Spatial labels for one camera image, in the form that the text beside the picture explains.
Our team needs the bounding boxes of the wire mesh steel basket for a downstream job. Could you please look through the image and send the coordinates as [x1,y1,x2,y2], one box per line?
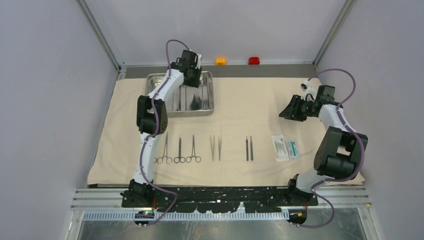
[144,71,215,118]

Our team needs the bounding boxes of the green white packet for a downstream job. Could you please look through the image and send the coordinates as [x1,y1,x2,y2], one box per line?
[285,139,301,159]

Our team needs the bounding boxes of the white sterile pouch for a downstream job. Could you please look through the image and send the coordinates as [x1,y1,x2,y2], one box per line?
[271,134,290,162]

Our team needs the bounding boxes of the steel scalpel handle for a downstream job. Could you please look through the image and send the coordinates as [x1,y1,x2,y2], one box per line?
[249,136,254,161]
[245,136,249,162]

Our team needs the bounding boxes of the beige cloth wrap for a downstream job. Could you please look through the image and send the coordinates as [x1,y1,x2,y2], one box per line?
[87,77,326,187]

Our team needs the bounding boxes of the steel tweezers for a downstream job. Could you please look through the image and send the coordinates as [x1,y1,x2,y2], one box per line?
[218,137,222,161]
[209,135,215,161]

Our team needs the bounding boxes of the short steel scissors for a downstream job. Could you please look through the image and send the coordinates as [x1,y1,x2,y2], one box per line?
[173,136,187,164]

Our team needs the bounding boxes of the long steel forceps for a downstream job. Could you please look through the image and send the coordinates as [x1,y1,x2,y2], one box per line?
[154,133,173,165]

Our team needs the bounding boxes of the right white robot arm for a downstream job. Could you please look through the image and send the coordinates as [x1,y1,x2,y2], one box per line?
[279,83,368,205]

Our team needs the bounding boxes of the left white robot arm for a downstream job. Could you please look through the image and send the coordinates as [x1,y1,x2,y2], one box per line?
[121,50,202,208]

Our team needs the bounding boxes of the right steel tray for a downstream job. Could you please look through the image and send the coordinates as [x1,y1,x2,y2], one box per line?
[171,71,213,112]

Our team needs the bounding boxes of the steel tray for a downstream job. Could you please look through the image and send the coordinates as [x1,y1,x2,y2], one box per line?
[145,73,181,113]
[171,71,213,112]

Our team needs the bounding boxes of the left steel tray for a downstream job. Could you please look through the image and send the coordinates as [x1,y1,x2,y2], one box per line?
[145,73,181,113]

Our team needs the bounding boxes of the yellow button block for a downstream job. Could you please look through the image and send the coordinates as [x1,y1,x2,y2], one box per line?
[214,57,227,66]

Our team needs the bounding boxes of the red button block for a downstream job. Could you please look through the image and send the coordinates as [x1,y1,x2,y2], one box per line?
[248,56,261,65]

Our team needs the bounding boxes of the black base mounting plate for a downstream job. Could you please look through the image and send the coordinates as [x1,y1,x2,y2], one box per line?
[120,185,318,214]

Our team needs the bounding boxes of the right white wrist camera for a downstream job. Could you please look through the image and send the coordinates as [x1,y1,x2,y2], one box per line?
[300,80,317,101]

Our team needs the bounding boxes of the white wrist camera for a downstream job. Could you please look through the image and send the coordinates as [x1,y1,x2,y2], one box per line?
[300,80,317,101]
[194,53,203,69]

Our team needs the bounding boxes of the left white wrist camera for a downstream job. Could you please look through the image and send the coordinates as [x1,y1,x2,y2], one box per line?
[194,53,203,69]

